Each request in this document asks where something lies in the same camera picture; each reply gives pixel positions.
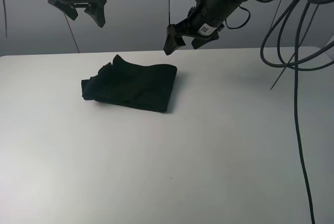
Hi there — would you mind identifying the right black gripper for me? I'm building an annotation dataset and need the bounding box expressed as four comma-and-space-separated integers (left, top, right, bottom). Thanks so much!
163, 7, 224, 55

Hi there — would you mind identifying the black printed t-shirt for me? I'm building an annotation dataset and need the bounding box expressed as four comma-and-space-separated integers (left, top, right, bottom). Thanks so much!
81, 55, 177, 113

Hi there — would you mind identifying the right black cable bundle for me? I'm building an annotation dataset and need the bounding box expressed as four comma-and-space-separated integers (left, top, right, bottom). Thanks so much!
224, 0, 334, 224

